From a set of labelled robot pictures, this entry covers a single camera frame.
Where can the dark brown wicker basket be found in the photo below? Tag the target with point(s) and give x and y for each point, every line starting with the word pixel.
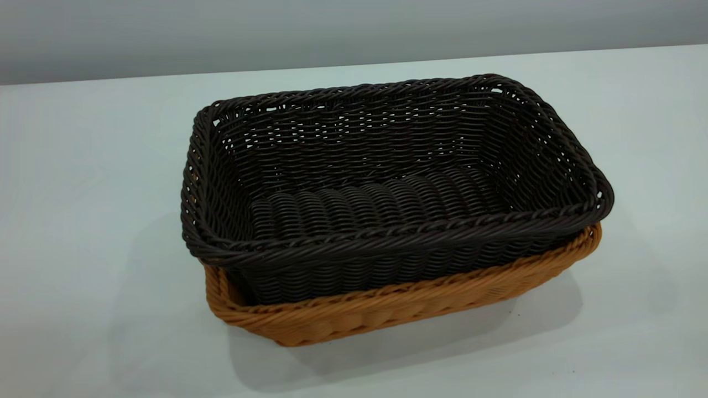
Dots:
pixel 387 166

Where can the light brown wicker basket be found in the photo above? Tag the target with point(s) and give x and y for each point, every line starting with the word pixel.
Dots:
pixel 387 309

